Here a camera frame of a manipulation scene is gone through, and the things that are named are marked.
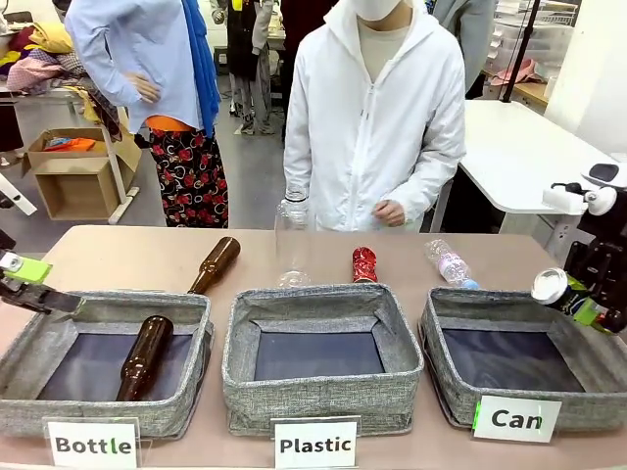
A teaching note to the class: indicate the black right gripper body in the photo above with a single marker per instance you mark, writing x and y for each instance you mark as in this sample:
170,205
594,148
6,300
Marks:
600,259

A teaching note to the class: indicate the dark drink can silver lid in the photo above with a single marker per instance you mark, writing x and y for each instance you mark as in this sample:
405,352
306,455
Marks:
558,291

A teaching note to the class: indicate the person's left forearm white sleeve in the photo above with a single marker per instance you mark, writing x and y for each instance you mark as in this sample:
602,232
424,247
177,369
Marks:
431,181

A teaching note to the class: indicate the person's right forearm white sleeve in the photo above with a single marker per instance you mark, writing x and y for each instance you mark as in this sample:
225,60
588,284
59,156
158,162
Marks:
300,166

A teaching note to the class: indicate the grey fabric basket bottle label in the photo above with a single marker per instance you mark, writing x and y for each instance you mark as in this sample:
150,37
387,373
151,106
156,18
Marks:
105,362

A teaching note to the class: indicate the grey fabric basket can label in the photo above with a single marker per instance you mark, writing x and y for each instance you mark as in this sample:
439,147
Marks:
519,352

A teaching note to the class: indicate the white sign reading Can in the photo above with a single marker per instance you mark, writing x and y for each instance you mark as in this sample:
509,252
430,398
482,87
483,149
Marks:
516,419

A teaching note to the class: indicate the red crushed can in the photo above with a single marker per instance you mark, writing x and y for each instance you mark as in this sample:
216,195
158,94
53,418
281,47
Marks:
365,264

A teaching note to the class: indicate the grey fabric basket plastic label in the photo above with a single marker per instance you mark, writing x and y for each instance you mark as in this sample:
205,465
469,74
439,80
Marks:
318,357

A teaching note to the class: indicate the person's left hand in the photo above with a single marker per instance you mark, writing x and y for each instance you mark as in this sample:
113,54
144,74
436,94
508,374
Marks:
390,213

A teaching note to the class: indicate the white slanted bar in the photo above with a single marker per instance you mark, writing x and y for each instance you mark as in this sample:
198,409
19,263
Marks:
17,193

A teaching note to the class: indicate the open cardboard box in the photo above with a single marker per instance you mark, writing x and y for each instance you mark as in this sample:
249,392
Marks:
73,171

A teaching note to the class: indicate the brown glass bottle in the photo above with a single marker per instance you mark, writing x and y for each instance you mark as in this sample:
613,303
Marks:
215,267
144,357

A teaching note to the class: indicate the white side table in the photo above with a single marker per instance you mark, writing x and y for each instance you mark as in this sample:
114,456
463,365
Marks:
519,152

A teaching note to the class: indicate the crushed plastic bottle pink label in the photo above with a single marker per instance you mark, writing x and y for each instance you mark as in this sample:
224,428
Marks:
449,263

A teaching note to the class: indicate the white sign reading Bottle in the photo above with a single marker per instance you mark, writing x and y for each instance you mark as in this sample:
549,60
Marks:
93,444

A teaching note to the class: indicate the pink cloth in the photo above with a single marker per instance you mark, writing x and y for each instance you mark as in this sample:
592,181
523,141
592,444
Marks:
516,72

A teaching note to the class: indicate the pile of colourful clothes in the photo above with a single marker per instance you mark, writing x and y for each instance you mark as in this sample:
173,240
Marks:
34,54

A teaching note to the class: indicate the mannequin blue shirt floral skirt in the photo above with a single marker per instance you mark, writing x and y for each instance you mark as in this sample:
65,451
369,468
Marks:
147,88

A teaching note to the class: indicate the black stand pole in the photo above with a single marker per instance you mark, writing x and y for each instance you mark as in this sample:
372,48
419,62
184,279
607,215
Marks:
523,49

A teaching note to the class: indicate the clear tall plastic bottle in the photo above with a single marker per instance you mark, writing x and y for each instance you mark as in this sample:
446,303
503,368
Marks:
293,235

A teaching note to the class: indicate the person in white hoodie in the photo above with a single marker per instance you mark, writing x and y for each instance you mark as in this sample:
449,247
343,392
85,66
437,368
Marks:
372,122

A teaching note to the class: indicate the blue scarf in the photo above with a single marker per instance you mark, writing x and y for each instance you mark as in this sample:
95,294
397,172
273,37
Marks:
201,59

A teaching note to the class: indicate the white sign reading Plastic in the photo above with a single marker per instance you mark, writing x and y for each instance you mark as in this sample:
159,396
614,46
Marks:
316,444

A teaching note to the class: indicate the white face mask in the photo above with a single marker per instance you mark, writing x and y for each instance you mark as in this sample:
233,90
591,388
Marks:
377,7

